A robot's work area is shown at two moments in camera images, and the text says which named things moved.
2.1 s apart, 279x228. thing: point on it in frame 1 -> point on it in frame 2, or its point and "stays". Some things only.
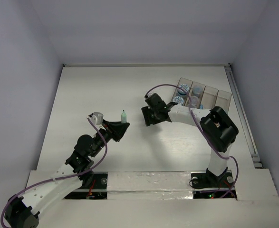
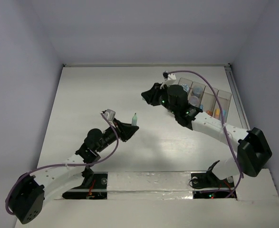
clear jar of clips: (195, 101) stays
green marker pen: (123, 117) -> (134, 119)
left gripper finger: (121, 131) -> (130, 134)
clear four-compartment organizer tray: (203, 97) stays
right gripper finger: (149, 117) -> (150, 96)
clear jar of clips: (197, 90) stays
